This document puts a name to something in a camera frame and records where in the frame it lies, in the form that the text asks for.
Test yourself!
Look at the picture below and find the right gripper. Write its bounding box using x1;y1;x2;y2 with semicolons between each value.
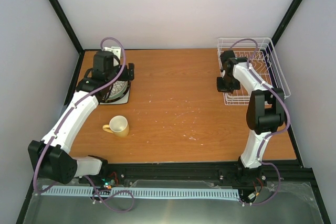
216;74;240;93

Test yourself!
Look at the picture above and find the white wire dish rack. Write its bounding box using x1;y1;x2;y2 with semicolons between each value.
217;37;291;99

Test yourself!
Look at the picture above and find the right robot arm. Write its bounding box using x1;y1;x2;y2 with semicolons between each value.
216;50;286;185

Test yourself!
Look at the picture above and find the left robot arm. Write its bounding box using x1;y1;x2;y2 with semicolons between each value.
28;47;134;184

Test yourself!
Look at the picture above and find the floral patterned plate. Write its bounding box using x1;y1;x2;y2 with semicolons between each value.
108;81;128;100

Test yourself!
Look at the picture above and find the square black-rimmed plate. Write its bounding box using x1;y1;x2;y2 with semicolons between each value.
100;81;131;105

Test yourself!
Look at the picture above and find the yellow ceramic mug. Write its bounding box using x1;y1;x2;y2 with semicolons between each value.
102;115;129;137

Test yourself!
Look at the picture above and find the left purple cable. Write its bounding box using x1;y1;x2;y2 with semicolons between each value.
33;37;135;212

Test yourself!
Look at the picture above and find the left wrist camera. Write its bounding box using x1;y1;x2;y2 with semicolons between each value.
103;47;123;59

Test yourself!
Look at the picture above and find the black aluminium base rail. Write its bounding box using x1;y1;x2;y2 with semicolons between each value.
89;161;317;188

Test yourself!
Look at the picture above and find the light blue cable duct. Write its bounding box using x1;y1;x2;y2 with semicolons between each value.
43;186;239;201

